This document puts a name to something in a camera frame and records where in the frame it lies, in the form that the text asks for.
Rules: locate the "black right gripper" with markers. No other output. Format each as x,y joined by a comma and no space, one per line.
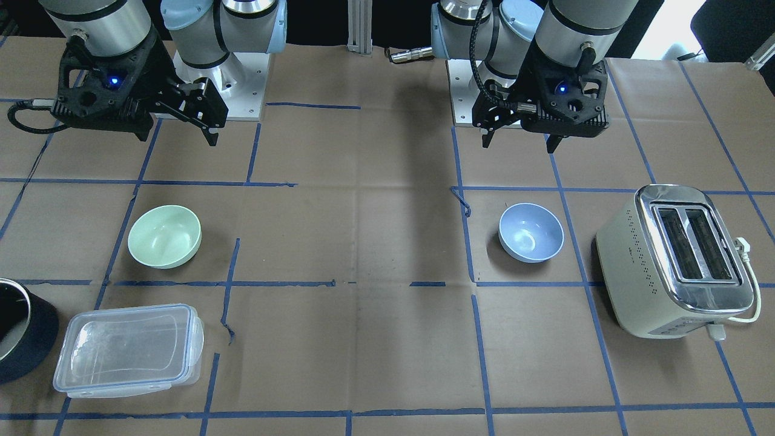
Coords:
158,74

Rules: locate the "cream chrome toaster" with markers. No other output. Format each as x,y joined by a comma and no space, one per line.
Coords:
670,266

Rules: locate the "silver cable connector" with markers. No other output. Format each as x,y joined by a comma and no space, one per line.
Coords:
411,55

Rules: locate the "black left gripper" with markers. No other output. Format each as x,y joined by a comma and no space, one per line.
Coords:
525,82

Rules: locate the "aluminium frame post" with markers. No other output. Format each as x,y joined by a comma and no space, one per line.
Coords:
359,20

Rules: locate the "green bowl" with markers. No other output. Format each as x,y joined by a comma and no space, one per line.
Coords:
165,237

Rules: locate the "clear plastic food container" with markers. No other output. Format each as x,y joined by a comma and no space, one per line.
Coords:
115,353

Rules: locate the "blue bowl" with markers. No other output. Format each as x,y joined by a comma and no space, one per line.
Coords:
530,233

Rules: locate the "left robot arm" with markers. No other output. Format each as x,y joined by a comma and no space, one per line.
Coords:
499,33

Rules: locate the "dark blue steel pot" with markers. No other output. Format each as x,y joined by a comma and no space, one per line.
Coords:
29,327

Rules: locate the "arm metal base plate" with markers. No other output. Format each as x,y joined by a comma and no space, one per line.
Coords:
463,89
241,80

